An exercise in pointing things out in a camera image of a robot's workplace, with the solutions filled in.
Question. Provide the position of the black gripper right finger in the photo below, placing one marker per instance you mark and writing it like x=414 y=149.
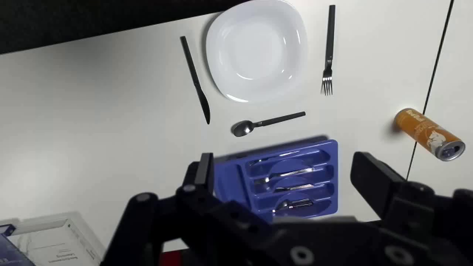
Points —
x=376 y=180

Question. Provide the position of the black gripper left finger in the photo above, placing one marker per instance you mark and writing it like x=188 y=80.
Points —
x=200 y=175

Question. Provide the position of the fork in tray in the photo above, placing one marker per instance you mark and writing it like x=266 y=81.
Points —
x=268 y=179

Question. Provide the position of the blue cutlery tray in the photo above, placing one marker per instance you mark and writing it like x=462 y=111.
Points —
x=237 y=178

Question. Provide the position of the small spoon in tray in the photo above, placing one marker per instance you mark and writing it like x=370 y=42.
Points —
x=289 y=204

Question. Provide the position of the orange drink can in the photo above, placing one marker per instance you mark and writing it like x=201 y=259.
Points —
x=432 y=136

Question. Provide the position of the white square plate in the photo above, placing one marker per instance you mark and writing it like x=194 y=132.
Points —
x=255 y=50

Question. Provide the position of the blue book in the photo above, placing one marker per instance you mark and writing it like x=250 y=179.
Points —
x=9 y=253

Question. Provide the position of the black handled spoon on table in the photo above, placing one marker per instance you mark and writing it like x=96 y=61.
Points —
x=246 y=126

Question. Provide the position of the black handled knife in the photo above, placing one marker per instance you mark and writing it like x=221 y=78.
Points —
x=196 y=80

